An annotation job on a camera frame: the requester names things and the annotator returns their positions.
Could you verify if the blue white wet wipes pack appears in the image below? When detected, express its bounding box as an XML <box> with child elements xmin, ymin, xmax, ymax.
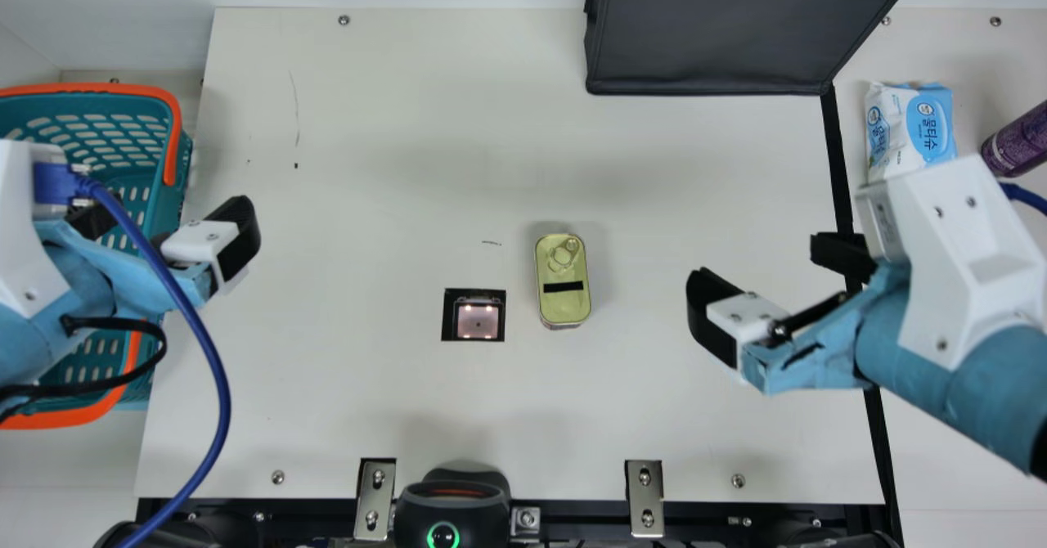
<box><xmin>863</xmin><ymin>82</ymin><xmax>959</xmax><ymax>186</ymax></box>

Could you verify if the black strip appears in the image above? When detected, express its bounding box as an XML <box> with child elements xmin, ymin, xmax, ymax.
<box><xmin>820</xmin><ymin>82</ymin><xmax>905</xmax><ymax>548</ymax></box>

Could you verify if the teal shopping basket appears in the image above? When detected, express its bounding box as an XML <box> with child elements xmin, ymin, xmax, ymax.
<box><xmin>0</xmin><ymin>82</ymin><xmax>195</xmax><ymax>431</ymax></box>

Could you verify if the dark grey bag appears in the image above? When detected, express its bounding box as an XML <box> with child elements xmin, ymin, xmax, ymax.
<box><xmin>583</xmin><ymin>0</ymin><xmax>933</xmax><ymax>97</ymax></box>

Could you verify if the small square scanner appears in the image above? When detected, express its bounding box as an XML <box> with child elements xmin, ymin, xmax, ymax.
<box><xmin>442</xmin><ymin>288</ymin><xmax>507</xmax><ymax>343</ymax></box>

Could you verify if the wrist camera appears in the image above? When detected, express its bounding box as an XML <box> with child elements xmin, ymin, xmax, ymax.
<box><xmin>854</xmin><ymin>154</ymin><xmax>1047</xmax><ymax>374</ymax></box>
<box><xmin>0</xmin><ymin>139</ymin><xmax>92</xmax><ymax>320</ymax></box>

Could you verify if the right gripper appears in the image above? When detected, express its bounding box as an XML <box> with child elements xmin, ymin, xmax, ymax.
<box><xmin>685</xmin><ymin>231</ymin><xmax>1047</xmax><ymax>477</ymax></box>

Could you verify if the purple bottle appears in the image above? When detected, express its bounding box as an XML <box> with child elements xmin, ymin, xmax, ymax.
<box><xmin>980</xmin><ymin>100</ymin><xmax>1047</xmax><ymax>179</ymax></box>

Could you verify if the gold rectangular tin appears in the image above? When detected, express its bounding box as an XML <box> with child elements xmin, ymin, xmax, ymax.
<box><xmin>535</xmin><ymin>233</ymin><xmax>592</xmax><ymax>331</ymax></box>

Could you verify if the blue cable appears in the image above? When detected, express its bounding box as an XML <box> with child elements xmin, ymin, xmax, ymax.
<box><xmin>33</xmin><ymin>162</ymin><xmax>232</xmax><ymax>548</ymax></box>
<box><xmin>998</xmin><ymin>182</ymin><xmax>1047</xmax><ymax>215</ymax></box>

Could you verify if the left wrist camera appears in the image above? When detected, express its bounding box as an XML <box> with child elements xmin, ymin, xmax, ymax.
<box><xmin>0</xmin><ymin>139</ymin><xmax>92</xmax><ymax>320</ymax></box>

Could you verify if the black cable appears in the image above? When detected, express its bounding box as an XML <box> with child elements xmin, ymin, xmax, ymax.
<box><xmin>0</xmin><ymin>315</ymin><xmax>169</xmax><ymax>428</ymax></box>

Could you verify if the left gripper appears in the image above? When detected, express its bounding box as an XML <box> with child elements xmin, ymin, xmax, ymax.
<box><xmin>0</xmin><ymin>195</ymin><xmax>263</xmax><ymax>387</ymax></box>

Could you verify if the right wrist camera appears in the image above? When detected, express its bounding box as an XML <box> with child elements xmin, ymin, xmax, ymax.
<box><xmin>854</xmin><ymin>154</ymin><xmax>1047</xmax><ymax>374</ymax></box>

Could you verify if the black device with green light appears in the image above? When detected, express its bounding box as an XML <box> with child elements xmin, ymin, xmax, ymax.
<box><xmin>394</xmin><ymin>469</ymin><xmax>513</xmax><ymax>548</ymax></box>

